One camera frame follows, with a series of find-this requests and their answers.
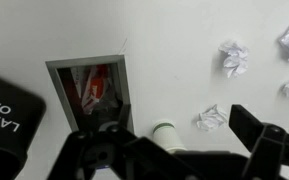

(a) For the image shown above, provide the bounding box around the grey framed counter trash slot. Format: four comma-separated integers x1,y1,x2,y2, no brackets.
45,54,135,133

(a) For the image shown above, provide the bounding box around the black plastic trash bin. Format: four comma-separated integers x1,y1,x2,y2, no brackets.
0,69,47,180

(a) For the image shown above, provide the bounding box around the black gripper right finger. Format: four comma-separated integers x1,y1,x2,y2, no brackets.
228,104,289,180

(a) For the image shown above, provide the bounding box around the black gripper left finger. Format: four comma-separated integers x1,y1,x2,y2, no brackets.
47,103,202,180

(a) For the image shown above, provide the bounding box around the white paper cup green band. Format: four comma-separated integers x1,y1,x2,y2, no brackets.
151,119,188,154

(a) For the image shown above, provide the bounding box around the red white crumpled wrapper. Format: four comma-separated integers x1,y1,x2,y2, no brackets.
79,64,111,115

